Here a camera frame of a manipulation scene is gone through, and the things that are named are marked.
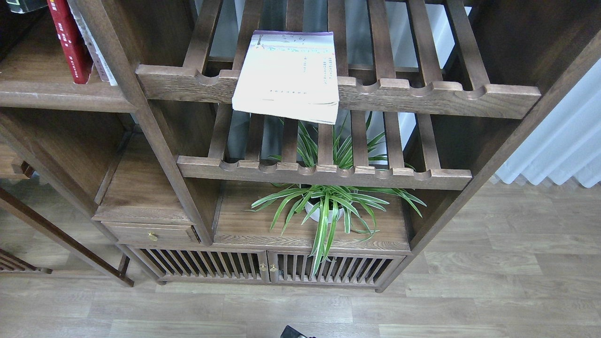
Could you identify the white paperback book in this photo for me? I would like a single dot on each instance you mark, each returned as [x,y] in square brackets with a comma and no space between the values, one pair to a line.
[291,75]

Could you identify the red paperback book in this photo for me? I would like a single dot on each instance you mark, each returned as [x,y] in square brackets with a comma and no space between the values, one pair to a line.
[77,56]

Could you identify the green and black book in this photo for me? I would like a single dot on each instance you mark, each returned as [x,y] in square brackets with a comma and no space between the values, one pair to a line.
[25,6]

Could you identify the dark wooden bookshelf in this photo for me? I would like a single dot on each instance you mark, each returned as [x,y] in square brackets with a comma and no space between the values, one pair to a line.
[440,93]

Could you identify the white curtain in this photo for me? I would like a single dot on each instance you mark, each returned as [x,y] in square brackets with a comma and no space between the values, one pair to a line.
[567,144]

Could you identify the green spider plant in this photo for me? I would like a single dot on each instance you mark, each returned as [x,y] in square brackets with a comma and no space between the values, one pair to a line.
[330,202]

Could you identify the white upright book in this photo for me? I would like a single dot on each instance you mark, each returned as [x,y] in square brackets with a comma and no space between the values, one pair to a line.
[99,61]

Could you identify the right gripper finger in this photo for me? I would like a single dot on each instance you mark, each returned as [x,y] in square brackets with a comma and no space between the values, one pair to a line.
[290,332]

